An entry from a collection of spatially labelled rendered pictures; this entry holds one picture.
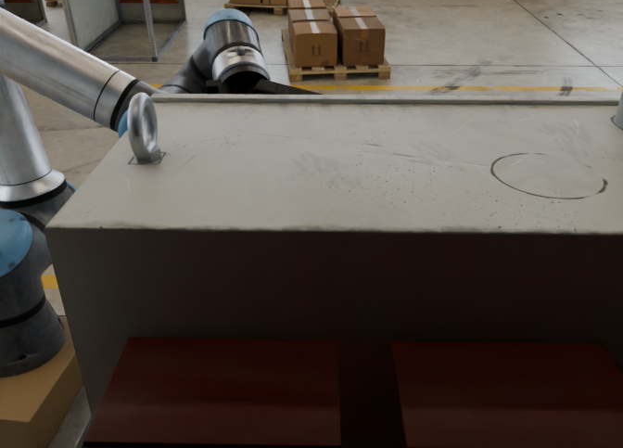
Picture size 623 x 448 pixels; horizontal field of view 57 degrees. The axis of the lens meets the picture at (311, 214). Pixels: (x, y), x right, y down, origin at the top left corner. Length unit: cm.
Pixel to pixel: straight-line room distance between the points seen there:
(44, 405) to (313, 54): 390
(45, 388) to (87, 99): 47
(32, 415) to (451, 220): 79
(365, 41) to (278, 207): 434
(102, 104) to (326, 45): 390
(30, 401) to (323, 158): 74
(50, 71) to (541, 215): 62
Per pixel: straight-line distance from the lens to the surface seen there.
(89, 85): 78
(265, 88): 74
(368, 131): 43
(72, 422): 107
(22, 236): 98
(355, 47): 464
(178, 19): 647
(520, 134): 45
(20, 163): 105
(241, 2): 678
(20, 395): 103
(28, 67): 81
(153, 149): 39
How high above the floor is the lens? 154
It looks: 32 degrees down
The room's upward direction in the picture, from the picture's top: straight up
